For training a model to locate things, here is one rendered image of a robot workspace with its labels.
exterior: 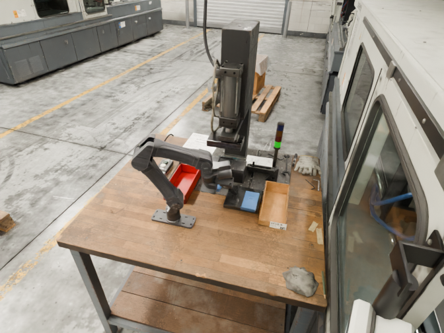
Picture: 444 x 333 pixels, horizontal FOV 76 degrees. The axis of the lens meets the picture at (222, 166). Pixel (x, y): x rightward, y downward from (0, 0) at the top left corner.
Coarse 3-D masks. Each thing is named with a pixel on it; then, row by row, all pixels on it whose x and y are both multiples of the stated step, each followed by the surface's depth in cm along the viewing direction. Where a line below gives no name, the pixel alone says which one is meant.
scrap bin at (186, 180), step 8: (184, 168) 161; (192, 168) 159; (176, 176) 156; (184, 176) 159; (192, 176) 159; (176, 184) 153; (184, 184) 153; (192, 184) 147; (184, 192) 148; (184, 200) 140
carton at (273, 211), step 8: (272, 184) 147; (280, 184) 146; (288, 184) 145; (264, 192) 140; (272, 192) 150; (280, 192) 149; (288, 192) 140; (264, 200) 145; (272, 200) 145; (280, 200) 145; (264, 208) 140; (272, 208) 140; (280, 208) 140; (264, 216) 135; (272, 216) 136; (280, 216) 136; (264, 224) 131; (272, 224) 129; (280, 224) 128
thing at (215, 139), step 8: (240, 120) 155; (224, 128) 148; (232, 128) 143; (216, 136) 149; (224, 136) 141; (232, 136) 141; (240, 136) 150; (208, 144) 147; (216, 144) 146; (224, 144) 144; (232, 144) 143; (240, 144) 143
